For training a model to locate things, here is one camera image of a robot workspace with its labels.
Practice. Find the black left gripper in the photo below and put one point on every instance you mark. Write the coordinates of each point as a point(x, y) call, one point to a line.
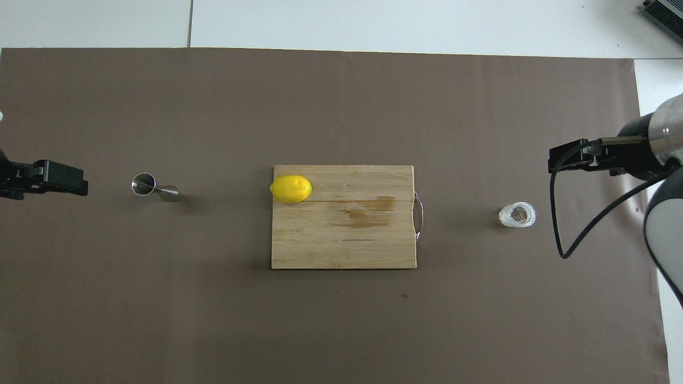
point(13, 178)

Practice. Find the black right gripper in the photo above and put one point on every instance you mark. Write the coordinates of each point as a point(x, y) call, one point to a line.
point(635, 154)

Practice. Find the small clear glass cup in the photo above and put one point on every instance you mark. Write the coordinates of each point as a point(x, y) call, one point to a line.
point(506, 216)

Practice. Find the steel double jigger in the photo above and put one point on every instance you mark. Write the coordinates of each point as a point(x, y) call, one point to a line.
point(166, 193)

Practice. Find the grey ribbed metal device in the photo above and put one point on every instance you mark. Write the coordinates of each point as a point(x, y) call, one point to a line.
point(667, 10)

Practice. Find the brown paper table mat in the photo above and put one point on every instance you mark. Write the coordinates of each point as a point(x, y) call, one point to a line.
point(213, 320)

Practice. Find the yellow lemon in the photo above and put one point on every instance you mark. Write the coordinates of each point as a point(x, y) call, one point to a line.
point(291, 189)

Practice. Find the wooden cutting board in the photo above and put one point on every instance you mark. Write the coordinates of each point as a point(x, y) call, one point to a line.
point(341, 240)

